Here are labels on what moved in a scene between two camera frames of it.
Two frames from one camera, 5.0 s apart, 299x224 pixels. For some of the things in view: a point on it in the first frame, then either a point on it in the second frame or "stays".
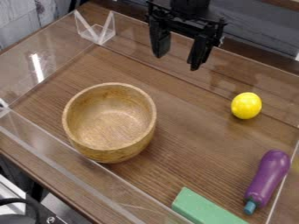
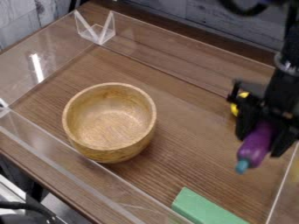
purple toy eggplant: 272,169 to 255,146
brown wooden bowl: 109,120 stays
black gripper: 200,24 to 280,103
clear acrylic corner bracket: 96,32 stays
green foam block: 202,210 stays
